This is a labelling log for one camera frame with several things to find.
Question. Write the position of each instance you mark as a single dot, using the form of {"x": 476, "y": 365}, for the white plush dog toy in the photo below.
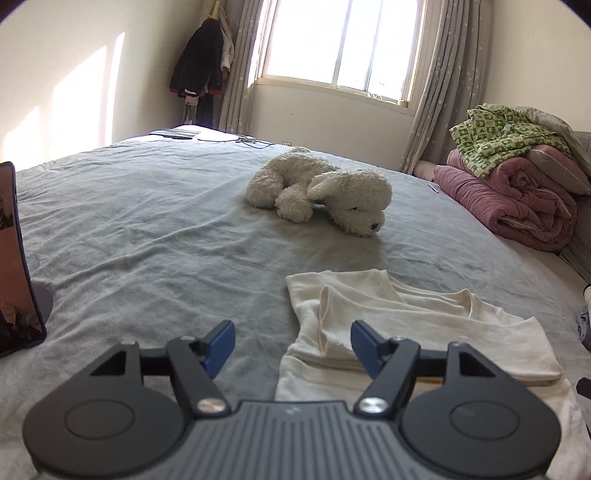
{"x": 323, "y": 189}

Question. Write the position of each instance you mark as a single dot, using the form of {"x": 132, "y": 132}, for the window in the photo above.
{"x": 341, "y": 41}

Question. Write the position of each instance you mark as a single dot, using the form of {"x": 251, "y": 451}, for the grey folded garment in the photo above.
{"x": 587, "y": 341}

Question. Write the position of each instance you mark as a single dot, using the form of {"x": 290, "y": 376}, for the grey quilted bedspread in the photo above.
{"x": 581, "y": 249}

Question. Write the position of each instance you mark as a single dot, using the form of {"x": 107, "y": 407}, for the round grey stand base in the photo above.
{"x": 44, "y": 300}

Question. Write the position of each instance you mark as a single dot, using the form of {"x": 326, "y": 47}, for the phone on stand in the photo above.
{"x": 14, "y": 277}

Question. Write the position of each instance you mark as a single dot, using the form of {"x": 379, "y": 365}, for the pink folded quilt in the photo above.
{"x": 517, "y": 198}

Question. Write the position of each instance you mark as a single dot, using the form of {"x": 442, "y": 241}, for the pink pillow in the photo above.
{"x": 424, "y": 171}

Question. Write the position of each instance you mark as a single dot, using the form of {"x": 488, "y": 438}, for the beige duvet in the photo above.
{"x": 558, "y": 161}

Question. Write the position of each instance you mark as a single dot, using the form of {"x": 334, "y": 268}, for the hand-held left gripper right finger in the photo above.
{"x": 367, "y": 344}

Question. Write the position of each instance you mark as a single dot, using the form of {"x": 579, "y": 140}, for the white shirt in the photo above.
{"x": 415, "y": 314}

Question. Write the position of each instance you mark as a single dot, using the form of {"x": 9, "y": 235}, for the green patterned garment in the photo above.
{"x": 498, "y": 138}

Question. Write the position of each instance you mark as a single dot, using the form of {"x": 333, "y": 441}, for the dark hanging jacket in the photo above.
{"x": 198, "y": 60}

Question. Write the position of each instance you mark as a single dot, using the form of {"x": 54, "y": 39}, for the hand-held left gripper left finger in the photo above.
{"x": 219, "y": 346}

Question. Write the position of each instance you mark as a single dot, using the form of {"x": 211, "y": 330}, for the dark laptop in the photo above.
{"x": 175, "y": 134}

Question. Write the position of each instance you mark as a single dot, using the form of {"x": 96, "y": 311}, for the beige hanging garment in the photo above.
{"x": 226, "y": 50}

